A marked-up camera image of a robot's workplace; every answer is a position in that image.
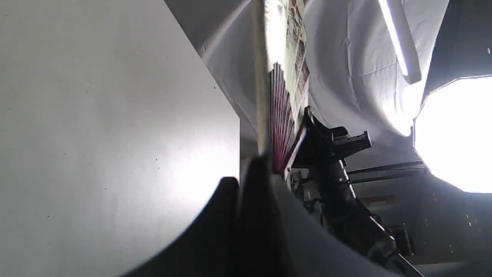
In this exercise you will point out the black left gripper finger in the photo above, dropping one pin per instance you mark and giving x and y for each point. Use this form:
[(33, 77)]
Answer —
[(203, 249)]

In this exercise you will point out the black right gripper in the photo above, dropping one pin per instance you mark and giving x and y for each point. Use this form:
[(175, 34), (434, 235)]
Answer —
[(277, 236)]

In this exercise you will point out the painted paper folding fan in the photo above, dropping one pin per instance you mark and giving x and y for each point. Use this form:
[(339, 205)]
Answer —
[(281, 79)]

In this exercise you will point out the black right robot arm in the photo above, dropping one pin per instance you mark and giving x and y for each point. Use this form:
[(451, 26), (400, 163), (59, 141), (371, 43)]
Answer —
[(351, 223)]

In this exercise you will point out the bright studio softbox light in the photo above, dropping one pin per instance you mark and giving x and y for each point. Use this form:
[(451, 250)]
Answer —
[(453, 131)]

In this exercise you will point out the white desk lamp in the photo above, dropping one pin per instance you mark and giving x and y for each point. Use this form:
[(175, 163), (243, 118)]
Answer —
[(402, 39)]

